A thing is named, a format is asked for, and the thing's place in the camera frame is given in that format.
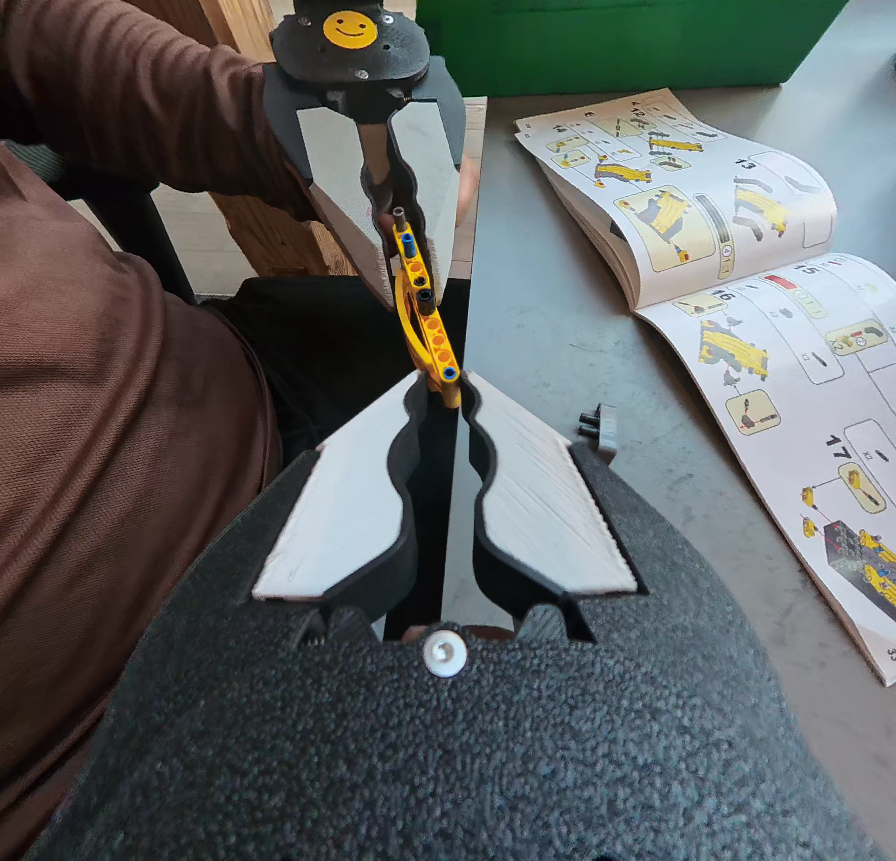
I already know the green plastic bin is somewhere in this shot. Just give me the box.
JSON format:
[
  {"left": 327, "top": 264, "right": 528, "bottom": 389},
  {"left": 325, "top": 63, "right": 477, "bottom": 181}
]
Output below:
[{"left": 415, "top": 0, "right": 879, "bottom": 99}]

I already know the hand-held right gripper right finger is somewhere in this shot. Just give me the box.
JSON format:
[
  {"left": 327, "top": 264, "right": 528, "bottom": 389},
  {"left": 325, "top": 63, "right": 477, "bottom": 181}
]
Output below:
[{"left": 458, "top": 370, "right": 641, "bottom": 631}]

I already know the person's left forearm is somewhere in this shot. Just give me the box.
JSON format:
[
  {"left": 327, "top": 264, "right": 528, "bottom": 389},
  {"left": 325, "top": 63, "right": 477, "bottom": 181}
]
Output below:
[{"left": 0, "top": 0, "right": 316, "bottom": 222}]

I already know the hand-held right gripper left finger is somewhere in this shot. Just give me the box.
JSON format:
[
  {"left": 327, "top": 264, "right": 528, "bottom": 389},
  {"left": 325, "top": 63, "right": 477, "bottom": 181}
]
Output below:
[{"left": 252, "top": 370, "right": 429, "bottom": 623}]

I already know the wooden post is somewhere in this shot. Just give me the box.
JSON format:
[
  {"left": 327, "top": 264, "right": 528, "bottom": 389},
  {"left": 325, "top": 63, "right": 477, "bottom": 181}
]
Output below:
[{"left": 70, "top": 0, "right": 358, "bottom": 278}]

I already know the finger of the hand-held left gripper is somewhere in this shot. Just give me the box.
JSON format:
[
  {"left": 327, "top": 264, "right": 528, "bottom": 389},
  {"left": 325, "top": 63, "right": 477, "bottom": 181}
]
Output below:
[
  {"left": 387, "top": 98, "right": 463, "bottom": 302},
  {"left": 297, "top": 107, "right": 397, "bottom": 311}
]

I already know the black office chair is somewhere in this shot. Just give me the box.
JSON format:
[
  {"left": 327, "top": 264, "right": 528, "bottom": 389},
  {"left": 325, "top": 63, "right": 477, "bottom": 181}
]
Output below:
[{"left": 0, "top": 140, "right": 197, "bottom": 306}]

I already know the open instruction booklet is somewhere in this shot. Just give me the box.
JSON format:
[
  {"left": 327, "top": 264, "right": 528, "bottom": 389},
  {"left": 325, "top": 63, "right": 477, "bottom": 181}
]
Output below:
[{"left": 514, "top": 88, "right": 896, "bottom": 687}]

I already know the grey desk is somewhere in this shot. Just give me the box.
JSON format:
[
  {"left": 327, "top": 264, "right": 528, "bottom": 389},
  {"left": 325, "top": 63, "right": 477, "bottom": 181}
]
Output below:
[{"left": 442, "top": 0, "right": 896, "bottom": 855}]

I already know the grey angled brick with pins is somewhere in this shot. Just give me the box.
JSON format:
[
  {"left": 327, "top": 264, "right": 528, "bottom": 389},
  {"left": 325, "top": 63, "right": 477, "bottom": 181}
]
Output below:
[{"left": 577, "top": 403, "right": 618, "bottom": 465}]

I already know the yellow brick assembly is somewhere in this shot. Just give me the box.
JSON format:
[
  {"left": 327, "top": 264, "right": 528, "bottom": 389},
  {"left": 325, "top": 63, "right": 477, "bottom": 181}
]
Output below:
[{"left": 392, "top": 207, "right": 463, "bottom": 410}]

